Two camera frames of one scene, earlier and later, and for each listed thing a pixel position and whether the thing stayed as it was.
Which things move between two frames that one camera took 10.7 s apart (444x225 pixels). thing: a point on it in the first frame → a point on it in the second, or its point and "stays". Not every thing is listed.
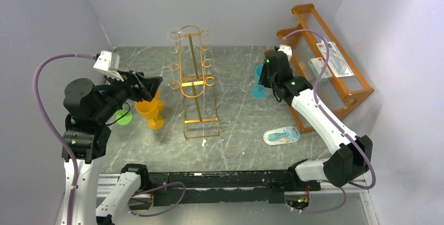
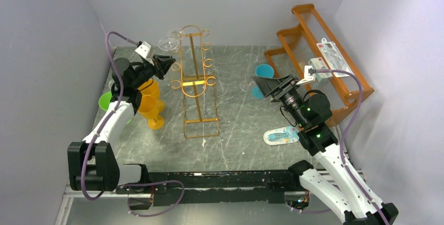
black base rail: x=227 y=187 stays
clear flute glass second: x=244 y=85 stays
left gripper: x=147 y=87 → x=161 y=67
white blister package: x=336 y=61 stays
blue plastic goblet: x=258 y=91 stays
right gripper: x=265 y=79 → x=281 y=87
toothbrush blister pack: x=281 y=135 stays
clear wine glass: x=266 y=104 → x=169 y=44
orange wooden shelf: x=317 y=57 stays
